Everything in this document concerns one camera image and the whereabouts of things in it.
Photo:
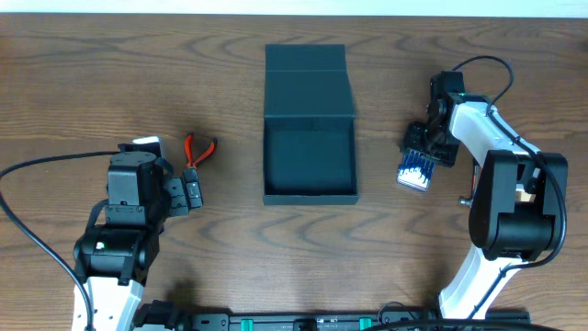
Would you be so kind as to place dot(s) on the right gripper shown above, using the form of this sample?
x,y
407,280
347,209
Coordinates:
x,y
412,140

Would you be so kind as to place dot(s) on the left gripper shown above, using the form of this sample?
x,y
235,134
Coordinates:
x,y
179,197

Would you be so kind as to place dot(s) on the blue precision screwdriver set case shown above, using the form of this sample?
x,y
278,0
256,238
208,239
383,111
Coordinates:
x,y
415,171

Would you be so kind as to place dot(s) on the red-handled cutting pliers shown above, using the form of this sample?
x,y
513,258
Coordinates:
x,y
198,148

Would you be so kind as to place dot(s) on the small black-handled hammer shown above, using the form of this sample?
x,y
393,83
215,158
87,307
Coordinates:
x,y
467,201

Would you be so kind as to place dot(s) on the orange scraper with wooden handle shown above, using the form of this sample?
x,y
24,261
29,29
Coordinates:
x,y
525,194

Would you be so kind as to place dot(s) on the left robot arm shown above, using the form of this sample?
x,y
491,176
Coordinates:
x,y
112,260

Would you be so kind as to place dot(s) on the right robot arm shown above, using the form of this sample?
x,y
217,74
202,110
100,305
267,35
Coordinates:
x,y
517,214

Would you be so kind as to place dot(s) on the dark green open gift box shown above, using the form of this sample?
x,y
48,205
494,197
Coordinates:
x,y
309,148

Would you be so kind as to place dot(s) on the black mounting rail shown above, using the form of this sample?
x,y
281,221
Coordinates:
x,y
159,315

